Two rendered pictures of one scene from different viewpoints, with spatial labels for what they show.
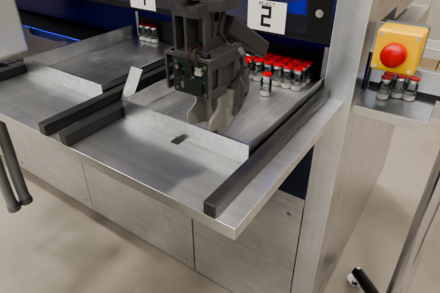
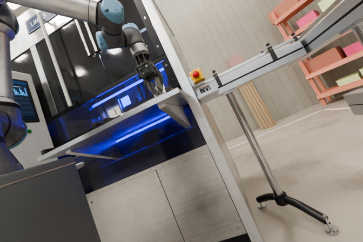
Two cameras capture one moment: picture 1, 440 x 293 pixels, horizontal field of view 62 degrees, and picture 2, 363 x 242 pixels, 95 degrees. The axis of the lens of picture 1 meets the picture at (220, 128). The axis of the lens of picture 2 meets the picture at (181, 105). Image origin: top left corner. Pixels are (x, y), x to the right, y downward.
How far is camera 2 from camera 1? 57 cm
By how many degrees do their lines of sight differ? 45
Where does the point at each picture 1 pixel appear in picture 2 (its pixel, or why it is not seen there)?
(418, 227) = (249, 136)
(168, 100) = not seen: hidden behind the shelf
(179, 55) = (139, 66)
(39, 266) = not seen: outside the picture
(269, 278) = (221, 206)
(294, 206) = (205, 150)
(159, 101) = not seen: hidden behind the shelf
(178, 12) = (135, 55)
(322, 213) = (215, 143)
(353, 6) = (179, 72)
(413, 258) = (259, 150)
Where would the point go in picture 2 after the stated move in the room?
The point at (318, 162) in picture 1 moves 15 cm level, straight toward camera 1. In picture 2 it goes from (200, 123) to (204, 122)
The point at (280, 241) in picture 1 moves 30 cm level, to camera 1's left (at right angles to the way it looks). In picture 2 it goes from (211, 175) to (164, 204)
